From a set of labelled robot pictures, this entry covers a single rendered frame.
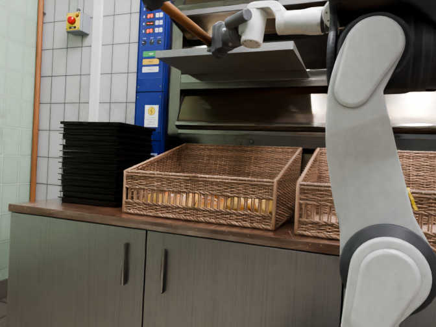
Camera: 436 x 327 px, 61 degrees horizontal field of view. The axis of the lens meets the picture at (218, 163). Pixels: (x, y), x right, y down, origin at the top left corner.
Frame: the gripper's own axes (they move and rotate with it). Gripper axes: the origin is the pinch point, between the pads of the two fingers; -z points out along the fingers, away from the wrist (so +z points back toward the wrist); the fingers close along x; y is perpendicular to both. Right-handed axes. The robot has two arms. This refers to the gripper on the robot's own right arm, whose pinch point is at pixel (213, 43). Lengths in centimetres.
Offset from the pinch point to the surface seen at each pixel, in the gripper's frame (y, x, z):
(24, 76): 48, -1, -114
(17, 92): 51, -10, -112
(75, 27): 28, 23, -89
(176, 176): 12.8, -47.3, 1.1
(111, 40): 13, 18, -80
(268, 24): -33.9, 17.4, -10.5
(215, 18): -14.6, 19.1, -23.1
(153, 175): 18, -48, -6
